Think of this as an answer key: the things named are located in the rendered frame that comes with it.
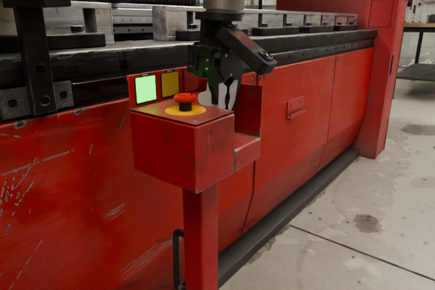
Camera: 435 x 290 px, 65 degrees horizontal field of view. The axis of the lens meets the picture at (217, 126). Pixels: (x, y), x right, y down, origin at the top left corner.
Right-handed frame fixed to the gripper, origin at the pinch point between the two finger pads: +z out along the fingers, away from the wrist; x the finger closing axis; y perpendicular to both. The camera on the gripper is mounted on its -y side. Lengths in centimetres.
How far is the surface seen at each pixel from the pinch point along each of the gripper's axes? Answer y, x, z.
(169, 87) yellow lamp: 9.7, 5.6, -5.4
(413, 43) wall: 75, -735, 31
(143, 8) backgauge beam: 61, -32, -17
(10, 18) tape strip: 35.4, 22.6, -16.0
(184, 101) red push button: 0.3, 11.3, -5.7
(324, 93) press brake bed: 19, -110, 17
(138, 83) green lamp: 9.9, 13.0, -7.0
